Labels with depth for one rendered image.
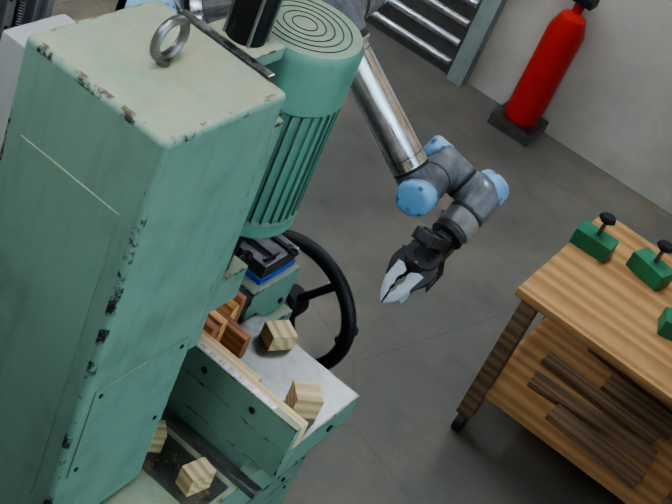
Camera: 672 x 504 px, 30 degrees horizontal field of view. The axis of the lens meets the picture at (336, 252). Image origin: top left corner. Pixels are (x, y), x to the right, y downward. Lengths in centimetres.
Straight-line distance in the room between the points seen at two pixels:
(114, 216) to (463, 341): 246
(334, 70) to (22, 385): 57
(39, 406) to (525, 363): 208
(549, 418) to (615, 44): 186
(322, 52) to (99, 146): 37
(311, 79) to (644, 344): 177
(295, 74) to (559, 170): 327
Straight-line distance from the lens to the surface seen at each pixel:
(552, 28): 472
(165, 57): 145
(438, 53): 507
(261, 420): 193
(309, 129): 168
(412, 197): 238
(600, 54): 485
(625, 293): 336
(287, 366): 206
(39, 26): 154
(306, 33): 166
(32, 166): 149
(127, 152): 138
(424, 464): 336
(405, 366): 359
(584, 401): 350
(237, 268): 193
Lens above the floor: 227
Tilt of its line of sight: 36 degrees down
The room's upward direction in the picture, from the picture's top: 25 degrees clockwise
